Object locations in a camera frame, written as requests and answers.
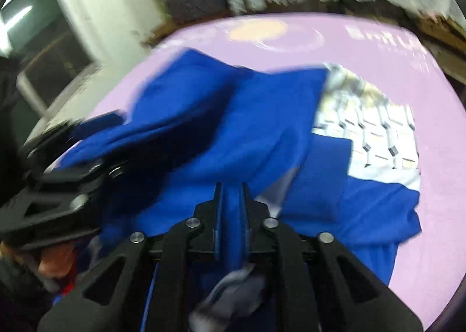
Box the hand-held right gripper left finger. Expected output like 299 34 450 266
38 182 224 332

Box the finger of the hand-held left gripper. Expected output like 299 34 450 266
36 156 132 211
20 117 86 170

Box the pink printed blanket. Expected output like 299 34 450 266
87 13 466 332

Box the blue red white hooded jacket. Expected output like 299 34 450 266
47 47 423 332

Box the person's left hand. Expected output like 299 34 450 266
36 244 79 279

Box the window with white frame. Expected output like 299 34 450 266
0 0 100 111

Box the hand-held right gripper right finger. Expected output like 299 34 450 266
242 182 423 332

